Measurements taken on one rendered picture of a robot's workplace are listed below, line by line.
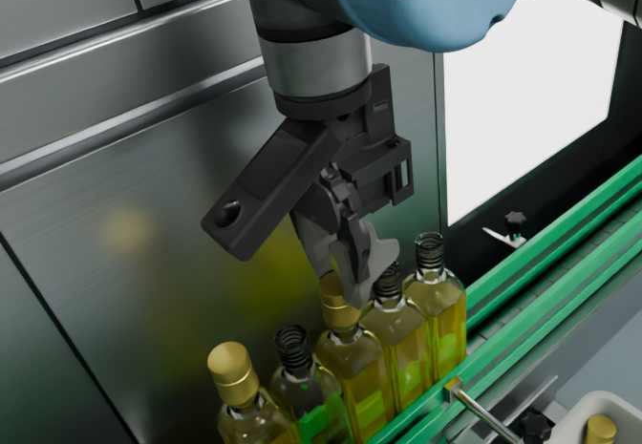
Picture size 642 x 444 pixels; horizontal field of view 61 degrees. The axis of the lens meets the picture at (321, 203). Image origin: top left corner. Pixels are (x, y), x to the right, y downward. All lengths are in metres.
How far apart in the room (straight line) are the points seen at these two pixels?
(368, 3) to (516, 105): 0.60
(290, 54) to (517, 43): 0.48
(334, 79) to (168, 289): 0.29
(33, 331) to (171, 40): 0.29
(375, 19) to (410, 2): 0.02
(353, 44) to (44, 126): 0.24
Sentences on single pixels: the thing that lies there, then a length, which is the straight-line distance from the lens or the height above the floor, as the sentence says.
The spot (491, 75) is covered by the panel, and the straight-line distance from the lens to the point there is 0.76.
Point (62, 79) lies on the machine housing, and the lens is 0.46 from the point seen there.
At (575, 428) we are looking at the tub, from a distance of 0.83.
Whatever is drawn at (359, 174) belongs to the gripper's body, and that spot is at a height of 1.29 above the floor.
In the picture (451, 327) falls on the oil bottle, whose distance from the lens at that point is 0.63.
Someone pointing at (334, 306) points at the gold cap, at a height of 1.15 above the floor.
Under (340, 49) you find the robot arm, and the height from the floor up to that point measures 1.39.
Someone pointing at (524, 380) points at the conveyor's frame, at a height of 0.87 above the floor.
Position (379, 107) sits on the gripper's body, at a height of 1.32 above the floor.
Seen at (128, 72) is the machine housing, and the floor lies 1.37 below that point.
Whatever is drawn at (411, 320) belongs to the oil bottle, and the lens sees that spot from 0.57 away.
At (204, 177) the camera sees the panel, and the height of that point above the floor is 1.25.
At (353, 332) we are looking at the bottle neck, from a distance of 0.54.
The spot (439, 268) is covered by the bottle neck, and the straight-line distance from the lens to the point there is 0.58.
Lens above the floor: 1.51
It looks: 36 degrees down
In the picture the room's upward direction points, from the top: 11 degrees counter-clockwise
